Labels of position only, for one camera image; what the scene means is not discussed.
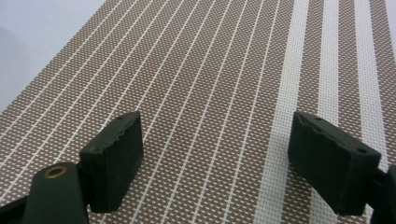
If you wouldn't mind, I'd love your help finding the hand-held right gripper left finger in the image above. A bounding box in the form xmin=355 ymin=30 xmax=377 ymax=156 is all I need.
xmin=78 ymin=110 xmax=145 ymax=214

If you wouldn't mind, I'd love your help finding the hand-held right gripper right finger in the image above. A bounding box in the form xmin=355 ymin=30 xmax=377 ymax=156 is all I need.
xmin=288 ymin=111 xmax=382 ymax=217

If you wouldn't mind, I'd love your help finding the brown striped woven placemat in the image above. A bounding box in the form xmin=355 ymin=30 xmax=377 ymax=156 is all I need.
xmin=0 ymin=0 xmax=396 ymax=224

